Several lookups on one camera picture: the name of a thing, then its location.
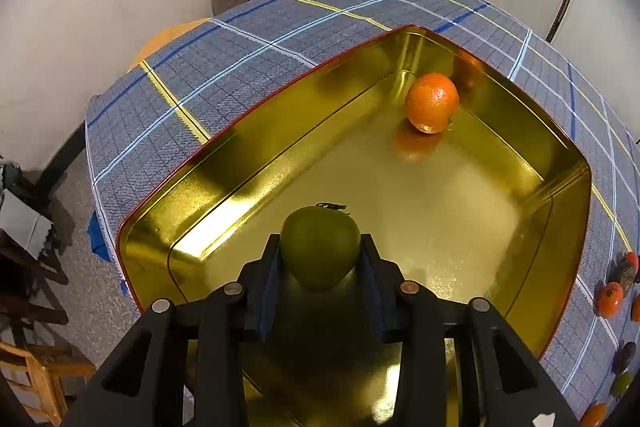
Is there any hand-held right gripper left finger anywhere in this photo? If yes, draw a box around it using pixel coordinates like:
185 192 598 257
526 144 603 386
62 233 282 427

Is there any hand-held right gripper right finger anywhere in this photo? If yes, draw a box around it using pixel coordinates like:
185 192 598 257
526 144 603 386
359 233 581 427

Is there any green round fruit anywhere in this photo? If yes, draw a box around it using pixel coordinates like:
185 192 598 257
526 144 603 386
280 202 362 292
610 372 633 400

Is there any gold metal tin box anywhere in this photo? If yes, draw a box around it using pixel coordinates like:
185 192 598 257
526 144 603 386
116 25 593 427

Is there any dark brown passion fruit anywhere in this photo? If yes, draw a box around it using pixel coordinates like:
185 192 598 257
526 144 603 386
615 257 637 295
612 341 637 375

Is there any blue cloth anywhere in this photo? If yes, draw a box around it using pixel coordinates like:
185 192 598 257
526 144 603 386
87 212 113 263

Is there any wooden chair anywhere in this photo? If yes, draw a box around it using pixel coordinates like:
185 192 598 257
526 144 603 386
0 342 96 425

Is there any blue plaid tablecloth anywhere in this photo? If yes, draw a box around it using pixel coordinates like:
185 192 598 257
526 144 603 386
85 0 640 423

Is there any white paper sheet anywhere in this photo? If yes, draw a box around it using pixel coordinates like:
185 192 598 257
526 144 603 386
0 189 53 258

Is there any orange round cushion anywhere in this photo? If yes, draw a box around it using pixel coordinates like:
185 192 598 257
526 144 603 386
127 18 211 72

